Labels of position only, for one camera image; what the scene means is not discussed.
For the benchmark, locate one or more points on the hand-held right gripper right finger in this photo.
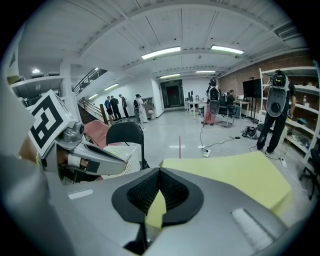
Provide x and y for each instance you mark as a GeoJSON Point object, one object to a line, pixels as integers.
{"type": "Point", "coordinates": [220, 215]}

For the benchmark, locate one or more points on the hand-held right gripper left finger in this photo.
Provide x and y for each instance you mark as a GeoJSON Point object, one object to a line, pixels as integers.
{"type": "Point", "coordinates": [100, 207]}

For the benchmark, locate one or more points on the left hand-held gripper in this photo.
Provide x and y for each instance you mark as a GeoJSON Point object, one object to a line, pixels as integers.
{"type": "Point", "coordinates": [47, 120]}

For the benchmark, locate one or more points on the person's left forearm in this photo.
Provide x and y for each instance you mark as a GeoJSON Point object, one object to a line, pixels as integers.
{"type": "Point", "coordinates": [26, 150]}

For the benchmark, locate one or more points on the yellow-green table top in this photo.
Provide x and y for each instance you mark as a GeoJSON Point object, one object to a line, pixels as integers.
{"type": "Point", "coordinates": [225, 172]}

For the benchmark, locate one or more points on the person's left hand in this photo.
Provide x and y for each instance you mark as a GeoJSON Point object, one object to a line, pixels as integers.
{"type": "Point", "coordinates": [63, 158]}

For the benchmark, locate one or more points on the white plastic basket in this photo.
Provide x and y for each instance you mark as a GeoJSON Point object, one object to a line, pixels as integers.
{"type": "Point", "coordinates": [122, 151]}

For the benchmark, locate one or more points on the pink cloth on chair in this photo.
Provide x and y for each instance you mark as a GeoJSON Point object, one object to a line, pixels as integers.
{"type": "Point", "coordinates": [96, 132]}

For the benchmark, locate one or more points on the black folding chair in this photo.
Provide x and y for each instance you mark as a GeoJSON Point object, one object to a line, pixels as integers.
{"type": "Point", "coordinates": [125, 132]}

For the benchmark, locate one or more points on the black metal staircase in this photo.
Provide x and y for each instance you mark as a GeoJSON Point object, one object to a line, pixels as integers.
{"type": "Point", "coordinates": [91, 110]}

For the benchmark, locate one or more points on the white power strip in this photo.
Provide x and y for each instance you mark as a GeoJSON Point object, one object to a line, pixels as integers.
{"type": "Point", "coordinates": [206, 152]}

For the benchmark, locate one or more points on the ceiling strip light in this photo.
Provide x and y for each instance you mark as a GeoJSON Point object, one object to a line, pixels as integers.
{"type": "Point", "coordinates": [93, 96]}
{"type": "Point", "coordinates": [170, 75]}
{"type": "Point", "coordinates": [111, 86]}
{"type": "Point", "coordinates": [205, 71]}
{"type": "Point", "coordinates": [227, 49]}
{"type": "Point", "coordinates": [161, 52]}

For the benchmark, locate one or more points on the grey cabinet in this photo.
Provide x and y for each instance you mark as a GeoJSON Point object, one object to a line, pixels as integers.
{"type": "Point", "coordinates": [150, 107]}

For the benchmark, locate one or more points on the black balcony railing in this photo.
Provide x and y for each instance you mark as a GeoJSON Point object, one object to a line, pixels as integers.
{"type": "Point", "coordinates": [87, 80]}

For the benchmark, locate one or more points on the white power adapter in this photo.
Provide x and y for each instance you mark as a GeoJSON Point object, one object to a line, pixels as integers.
{"type": "Point", "coordinates": [282, 161]}

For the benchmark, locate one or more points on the black double door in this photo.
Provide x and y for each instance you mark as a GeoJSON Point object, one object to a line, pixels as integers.
{"type": "Point", "coordinates": [172, 95]}

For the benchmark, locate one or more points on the black office chair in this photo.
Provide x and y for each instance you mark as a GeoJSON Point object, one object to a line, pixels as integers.
{"type": "Point", "coordinates": [226, 112]}
{"type": "Point", "coordinates": [311, 172]}

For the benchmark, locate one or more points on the white shelf rack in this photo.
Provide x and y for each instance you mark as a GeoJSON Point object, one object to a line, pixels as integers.
{"type": "Point", "coordinates": [37, 85]}

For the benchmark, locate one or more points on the white work table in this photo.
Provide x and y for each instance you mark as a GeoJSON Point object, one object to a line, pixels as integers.
{"type": "Point", "coordinates": [192, 103]}

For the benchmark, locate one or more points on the rows of black cases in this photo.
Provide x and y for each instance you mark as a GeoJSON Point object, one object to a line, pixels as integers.
{"type": "Point", "coordinates": [41, 74]}

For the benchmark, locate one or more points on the black monitor screen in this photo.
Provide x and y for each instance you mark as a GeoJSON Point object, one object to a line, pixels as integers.
{"type": "Point", "coordinates": [252, 88]}

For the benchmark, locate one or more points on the white storage shelf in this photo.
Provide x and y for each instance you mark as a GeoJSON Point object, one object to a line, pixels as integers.
{"type": "Point", "coordinates": [300, 107]}

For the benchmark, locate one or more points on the ceiling air conditioner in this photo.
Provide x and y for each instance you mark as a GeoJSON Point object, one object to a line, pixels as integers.
{"type": "Point", "coordinates": [287, 31]}

